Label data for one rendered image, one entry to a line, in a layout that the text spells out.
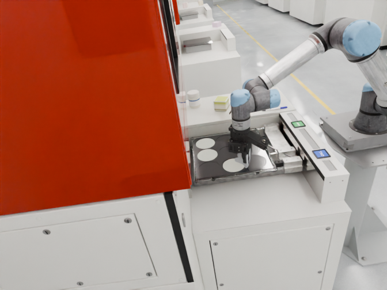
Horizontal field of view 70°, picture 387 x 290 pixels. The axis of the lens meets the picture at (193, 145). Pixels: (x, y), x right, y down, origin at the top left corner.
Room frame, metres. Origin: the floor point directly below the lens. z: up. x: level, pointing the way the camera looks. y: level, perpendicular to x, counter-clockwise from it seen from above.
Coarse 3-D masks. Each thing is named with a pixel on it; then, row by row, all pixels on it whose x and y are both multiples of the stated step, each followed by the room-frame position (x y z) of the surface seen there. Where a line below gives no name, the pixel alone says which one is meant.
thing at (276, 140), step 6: (264, 132) 1.29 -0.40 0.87; (270, 132) 1.26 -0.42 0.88; (276, 132) 1.25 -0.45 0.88; (270, 138) 1.21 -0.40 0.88; (276, 138) 1.20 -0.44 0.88; (282, 138) 1.19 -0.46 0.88; (270, 144) 1.17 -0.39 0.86; (276, 144) 1.14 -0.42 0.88; (282, 144) 1.13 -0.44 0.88; (288, 144) 1.13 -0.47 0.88; (276, 156) 1.07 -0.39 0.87; (294, 156) 1.03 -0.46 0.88; (282, 168) 0.98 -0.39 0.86; (288, 168) 0.95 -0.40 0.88; (294, 168) 0.95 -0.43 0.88; (300, 168) 0.95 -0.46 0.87
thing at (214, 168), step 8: (208, 136) 1.29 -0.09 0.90; (216, 136) 1.28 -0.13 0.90; (224, 136) 1.27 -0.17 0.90; (216, 144) 1.20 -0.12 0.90; (224, 144) 1.19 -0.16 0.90; (224, 152) 1.12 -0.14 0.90; (232, 152) 1.11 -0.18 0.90; (256, 152) 1.08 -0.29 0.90; (264, 152) 1.06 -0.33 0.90; (216, 160) 1.07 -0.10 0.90; (224, 160) 1.06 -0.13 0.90; (256, 160) 1.02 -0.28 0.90; (264, 160) 1.01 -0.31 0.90; (200, 168) 1.03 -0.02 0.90; (208, 168) 1.02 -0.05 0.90; (216, 168) 1.01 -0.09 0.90; (248, 168) 0.97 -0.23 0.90; (256, 168) 0.96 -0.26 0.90; (264, 168) 0.95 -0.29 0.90; (272, 168) 0.94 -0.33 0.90; (200, 176) 0.97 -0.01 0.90; (208, 176) 0.96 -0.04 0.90; (216, 176) 0.95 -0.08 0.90
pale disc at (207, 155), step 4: (200, 152) 1.15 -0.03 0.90; (204, 152) 1.15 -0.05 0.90; (208, 152) 1.14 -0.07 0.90; (212, 152) 1.14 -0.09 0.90; (216, 152) 1.13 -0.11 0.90; (200, 156) 1.12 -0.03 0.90; (204, 156) 1.12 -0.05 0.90; (208, 156) 1.11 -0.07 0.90; (212, 156) 1.11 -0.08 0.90; (216, 156) 1.10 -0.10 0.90; (200, 160) 1.09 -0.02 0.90; (204, 160) 1.09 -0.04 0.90; (208, 160) 1.08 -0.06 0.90
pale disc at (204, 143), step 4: (200, 140) 1.27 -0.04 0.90; (204, 140) 1.26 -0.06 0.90; (208, 140) 1.25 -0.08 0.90; (212, 140) 1.25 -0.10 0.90; (196, 144) 1.23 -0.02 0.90; (200, 144) 1.23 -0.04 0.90; (204, 144) 1.22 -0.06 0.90; (208, 144) 1.22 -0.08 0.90; (212, 144) 1.21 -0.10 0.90; (204, 148) 1.18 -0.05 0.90
